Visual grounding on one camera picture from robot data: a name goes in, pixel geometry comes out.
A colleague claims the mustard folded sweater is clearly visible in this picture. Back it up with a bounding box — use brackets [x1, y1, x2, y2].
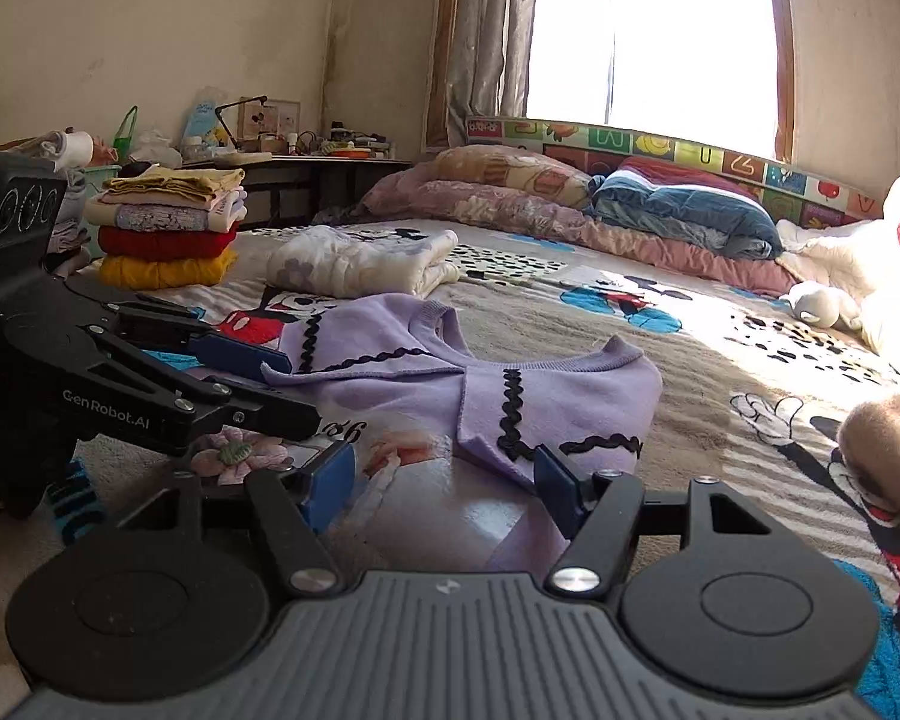
[98, 249, 240, 293]

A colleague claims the pink floral quilt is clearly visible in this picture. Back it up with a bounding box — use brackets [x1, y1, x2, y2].
[358, 163, 797, 299]

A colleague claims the purple knit sweater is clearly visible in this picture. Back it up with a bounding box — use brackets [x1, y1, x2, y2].
[187, 292, 665, 580]

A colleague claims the dark red pillow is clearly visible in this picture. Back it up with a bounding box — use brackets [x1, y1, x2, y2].
[618, 156, 766, 205]

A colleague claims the beige folded garment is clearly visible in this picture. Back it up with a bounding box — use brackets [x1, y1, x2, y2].
[838, 388, 900, 520]

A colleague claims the cartoon printed blanket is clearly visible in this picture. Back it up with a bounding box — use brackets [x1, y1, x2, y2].
[0, 217, 900, 720]

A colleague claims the window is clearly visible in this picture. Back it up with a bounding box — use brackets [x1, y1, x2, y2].
[525, 0, 790, 160]

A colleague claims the green plastic basket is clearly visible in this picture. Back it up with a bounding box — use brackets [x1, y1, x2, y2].
[77, 160, 126, 250]

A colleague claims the white plastic bag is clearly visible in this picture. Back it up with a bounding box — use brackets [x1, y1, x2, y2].
[130, 127, 185, 170]

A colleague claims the white floral folded garment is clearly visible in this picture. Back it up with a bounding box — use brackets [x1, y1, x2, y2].
[265, 224, 461, 300]

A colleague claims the red folded sweater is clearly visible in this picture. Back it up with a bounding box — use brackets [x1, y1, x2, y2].
[97, 225, 240, 261]

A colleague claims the desk clutter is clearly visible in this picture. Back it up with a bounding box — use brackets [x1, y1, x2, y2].
[285, 120, 392, 161]

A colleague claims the pale yellow folded garment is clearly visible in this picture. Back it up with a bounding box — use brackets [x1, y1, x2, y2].
[101, 166, 247, 205]

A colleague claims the grey curtain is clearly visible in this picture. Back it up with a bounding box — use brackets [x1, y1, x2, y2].
[426, 0, 542, 152]

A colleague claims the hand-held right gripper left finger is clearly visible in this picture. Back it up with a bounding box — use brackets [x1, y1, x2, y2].
[112, 439, 359, 599]

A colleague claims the pile of light clothes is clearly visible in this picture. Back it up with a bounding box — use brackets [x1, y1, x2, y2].
[0, 127, 96, 175]

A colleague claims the white printed folded garment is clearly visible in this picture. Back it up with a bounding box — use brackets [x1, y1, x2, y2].
[93, 191, 251, 235]

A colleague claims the white stuffed toy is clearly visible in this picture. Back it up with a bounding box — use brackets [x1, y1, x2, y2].
[786, 281, 866, 332]

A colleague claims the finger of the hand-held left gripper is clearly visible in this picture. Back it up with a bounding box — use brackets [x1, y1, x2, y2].
[82, 322, 325, 458]
[109, 298, 296, 386]

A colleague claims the blue folded quilt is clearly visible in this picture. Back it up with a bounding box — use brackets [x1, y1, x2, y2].
[590, 168, 786, 263]

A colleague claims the dark desk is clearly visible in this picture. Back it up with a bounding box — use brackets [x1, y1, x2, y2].
[180, 153, 415, 232]

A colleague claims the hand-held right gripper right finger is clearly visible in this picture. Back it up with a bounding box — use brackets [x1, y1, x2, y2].
[532, 444, 781, 599]

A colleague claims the cartoon picture frame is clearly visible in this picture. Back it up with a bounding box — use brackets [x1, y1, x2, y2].
[238, 97, 302, 140]

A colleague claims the colourful alphabet foam mat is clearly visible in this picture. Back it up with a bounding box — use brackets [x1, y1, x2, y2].
[465, 116, 884, 231]

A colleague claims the yellow floral pillow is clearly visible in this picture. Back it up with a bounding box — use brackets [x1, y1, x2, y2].
[433, 145, 595, 212]

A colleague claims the blue and white package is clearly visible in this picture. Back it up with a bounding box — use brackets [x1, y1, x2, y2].
[183, 98, 223, 160]

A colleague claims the green bag handle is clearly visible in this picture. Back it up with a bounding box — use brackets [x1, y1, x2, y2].
[112, 105, 140, 166]

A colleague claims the black desk lamp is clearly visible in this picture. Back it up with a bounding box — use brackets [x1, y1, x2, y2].
[213, 95, 271, 152]

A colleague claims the orange and white quilt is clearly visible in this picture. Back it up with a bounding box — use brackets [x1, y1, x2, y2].
[776, 150, 900, 362]

